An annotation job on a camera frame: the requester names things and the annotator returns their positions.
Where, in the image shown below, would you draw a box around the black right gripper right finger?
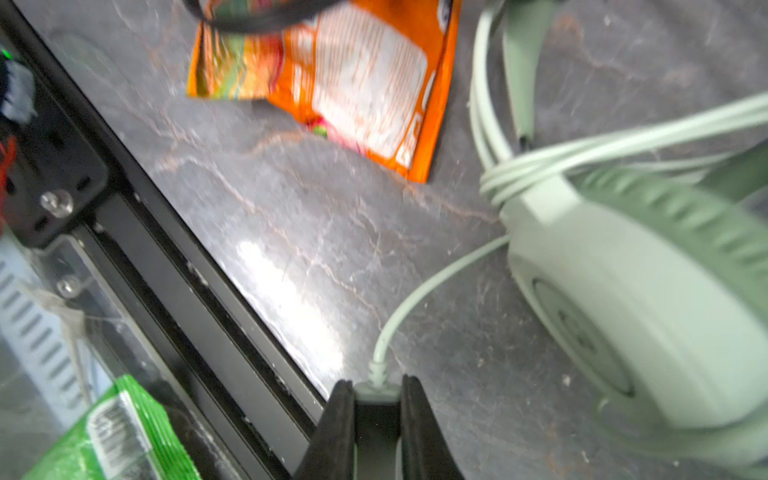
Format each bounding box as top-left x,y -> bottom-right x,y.
400,375 -> 464,480

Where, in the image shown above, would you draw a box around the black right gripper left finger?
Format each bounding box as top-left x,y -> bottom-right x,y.
293,380 -> 355,480

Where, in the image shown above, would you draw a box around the mint green headphones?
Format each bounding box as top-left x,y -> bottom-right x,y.
356,1 -> 767,479

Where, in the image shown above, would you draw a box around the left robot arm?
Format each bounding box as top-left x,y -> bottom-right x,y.
183,0 -> 340,35

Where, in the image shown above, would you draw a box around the green chips bag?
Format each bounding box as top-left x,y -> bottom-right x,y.
24,375 -> 201,480

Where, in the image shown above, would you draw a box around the orange snack packet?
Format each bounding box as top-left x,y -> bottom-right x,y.
187,1 -> 462,183

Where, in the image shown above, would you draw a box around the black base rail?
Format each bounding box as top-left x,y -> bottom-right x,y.
1,1 -> 323,479

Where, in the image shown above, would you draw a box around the white slotted cable duct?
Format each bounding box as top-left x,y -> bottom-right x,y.
1,238 -> 91,430

